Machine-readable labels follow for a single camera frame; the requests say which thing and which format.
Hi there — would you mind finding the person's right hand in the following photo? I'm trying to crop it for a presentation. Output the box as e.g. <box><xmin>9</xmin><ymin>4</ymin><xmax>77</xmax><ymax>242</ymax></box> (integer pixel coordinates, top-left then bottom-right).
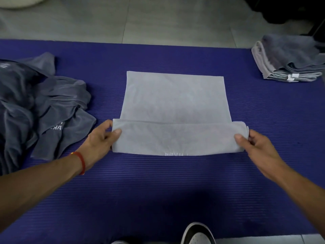
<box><xmin>234</xmin><ymin>129</ymin><xmax>287</xmax><ymax>183</ymax></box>

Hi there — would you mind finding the person's left hand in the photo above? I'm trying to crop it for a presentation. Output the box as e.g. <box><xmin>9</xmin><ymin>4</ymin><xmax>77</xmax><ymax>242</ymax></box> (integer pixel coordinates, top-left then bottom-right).
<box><xmin>76</xmin><ymin>120</ymin><xmax>122</xmax><ymax>173</ymax></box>

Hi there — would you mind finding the pile of dark grey towels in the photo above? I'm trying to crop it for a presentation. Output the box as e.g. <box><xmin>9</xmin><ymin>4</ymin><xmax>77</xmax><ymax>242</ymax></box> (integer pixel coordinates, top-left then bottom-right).
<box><xmin>0</xmin><ymin>52</ymin><xmax>97</xmax><ymax>176</ymax></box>

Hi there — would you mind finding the purple ribbed mat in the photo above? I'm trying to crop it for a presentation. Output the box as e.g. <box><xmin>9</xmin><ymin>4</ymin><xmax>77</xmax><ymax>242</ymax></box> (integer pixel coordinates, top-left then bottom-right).
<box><xmin>0</xmin><ymin>39</ymin><xmax>325</xmax><ymax>244</ymax></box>

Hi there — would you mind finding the person's right forearm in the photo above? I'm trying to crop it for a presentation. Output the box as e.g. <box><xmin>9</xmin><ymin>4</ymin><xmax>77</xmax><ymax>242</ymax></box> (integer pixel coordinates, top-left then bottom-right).
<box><xmin>275</xmin><ymin>164</ymin><xmax>325</xmax><ymax>239</ymax></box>

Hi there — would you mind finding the person's left forearm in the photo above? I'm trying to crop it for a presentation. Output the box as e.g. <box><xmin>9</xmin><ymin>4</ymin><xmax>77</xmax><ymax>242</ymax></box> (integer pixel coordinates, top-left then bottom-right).
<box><xmin>0</xmin><ymin>155</ymin><xmax>83</xmax><ymax>234</ymax></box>

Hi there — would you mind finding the black weight stack machine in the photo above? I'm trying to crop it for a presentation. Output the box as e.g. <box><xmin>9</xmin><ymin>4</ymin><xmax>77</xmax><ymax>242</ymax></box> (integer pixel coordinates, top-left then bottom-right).
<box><xmin>243</xmin><ymin>0</ymin><xmax>325</xmax><ymax>43</ymax></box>

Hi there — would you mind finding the white perforated laundry basket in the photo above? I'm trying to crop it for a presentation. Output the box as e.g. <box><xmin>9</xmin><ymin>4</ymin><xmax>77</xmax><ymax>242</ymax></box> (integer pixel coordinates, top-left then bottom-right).
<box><xmin>0</xmin><ymin>0</ymin><xmax>49</xmax><ymax>9</ymax></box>

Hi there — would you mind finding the red string bracelet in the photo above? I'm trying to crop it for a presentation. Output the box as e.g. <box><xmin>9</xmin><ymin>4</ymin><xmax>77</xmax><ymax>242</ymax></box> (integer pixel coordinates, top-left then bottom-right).
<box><xmin>70</xmin><ymin>151</ymin><xmax>86</xmax><ymax>176</ymax></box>

